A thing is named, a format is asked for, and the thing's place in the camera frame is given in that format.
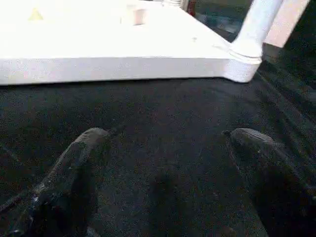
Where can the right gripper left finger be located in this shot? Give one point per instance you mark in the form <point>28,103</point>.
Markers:
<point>64,182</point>

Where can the black plastic mat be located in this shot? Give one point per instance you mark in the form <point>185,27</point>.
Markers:
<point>173,148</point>

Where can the white plastic table leg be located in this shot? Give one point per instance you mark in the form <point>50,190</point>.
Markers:
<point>256,27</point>

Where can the white plastic table top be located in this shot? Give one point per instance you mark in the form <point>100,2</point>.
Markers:
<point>123,44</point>

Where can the white cabinet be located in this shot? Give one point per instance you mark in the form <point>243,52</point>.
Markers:
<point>291,19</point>

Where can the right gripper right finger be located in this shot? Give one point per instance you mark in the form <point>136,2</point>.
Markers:
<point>281,182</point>

